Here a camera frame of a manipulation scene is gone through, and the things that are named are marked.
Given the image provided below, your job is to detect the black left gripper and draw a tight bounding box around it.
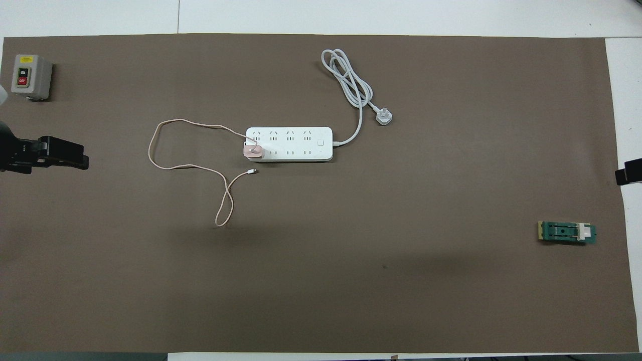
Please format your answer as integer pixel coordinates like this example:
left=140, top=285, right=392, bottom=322
left=0, top=122, right=89, bottom=174

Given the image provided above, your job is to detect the pink charging cable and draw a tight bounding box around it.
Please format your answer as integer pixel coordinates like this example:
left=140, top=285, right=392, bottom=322
left=147, top=118, right=259, bottom=228

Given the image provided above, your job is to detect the white power strip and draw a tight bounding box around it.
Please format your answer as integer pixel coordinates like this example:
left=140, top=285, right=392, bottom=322
left=245, top=126, right=334, bottom=162

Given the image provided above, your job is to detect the brown table mat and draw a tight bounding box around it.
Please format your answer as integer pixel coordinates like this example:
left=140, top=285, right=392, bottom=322
left=0, top=33, right=640, bottom=354

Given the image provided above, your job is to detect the grey on-off switch box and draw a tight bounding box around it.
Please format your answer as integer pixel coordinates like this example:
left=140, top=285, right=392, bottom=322
left=11, top=54, right=53, bottom=102

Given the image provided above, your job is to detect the green knife switch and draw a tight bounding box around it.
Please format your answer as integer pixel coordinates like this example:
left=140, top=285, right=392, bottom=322
left=538, top=221, right=597, bottom=245

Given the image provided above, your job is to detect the white power cord with plug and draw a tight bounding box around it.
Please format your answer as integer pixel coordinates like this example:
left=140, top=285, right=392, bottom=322
left=321, top=48, right=393, bottom=147

